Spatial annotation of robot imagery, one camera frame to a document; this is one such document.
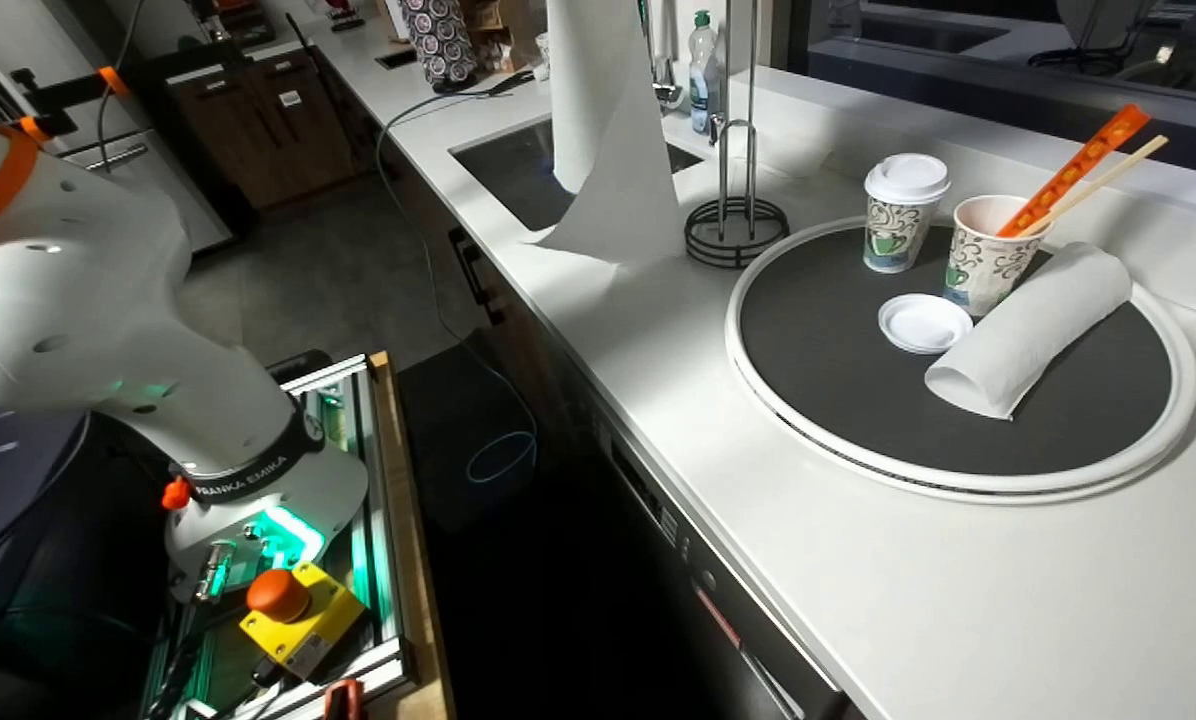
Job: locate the aluminium robot cart frame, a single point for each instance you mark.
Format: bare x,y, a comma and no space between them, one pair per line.
398,532

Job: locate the stainless steel sink basin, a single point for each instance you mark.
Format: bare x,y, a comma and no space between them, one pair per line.
520,166

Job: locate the clear dish soap bottle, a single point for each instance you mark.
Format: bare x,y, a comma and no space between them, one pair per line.
704,66

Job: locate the brown wooden cabinet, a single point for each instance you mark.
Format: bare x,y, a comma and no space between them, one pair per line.
258,124

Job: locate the dark under-counter cabinet front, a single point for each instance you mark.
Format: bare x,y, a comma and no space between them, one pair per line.
596,563

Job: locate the orange chopstick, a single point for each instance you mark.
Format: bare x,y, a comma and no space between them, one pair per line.
1076,166

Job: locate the white paper towel roll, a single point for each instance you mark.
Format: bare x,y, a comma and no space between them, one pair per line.
608,121

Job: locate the white plastic cup lid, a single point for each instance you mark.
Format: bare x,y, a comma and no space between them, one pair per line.
924,322

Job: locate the light wooden chopstick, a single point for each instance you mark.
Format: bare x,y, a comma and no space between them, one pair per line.
1116,166

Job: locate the yellow emergency stop box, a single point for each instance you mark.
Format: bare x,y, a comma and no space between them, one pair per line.
300,615

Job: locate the paper cup holding chopsticks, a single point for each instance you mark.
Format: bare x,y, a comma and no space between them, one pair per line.
987,260

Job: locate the paper cup with white lid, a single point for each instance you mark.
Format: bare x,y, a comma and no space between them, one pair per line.
903,213

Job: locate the rolled white cloth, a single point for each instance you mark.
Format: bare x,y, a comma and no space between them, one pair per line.
1023,334

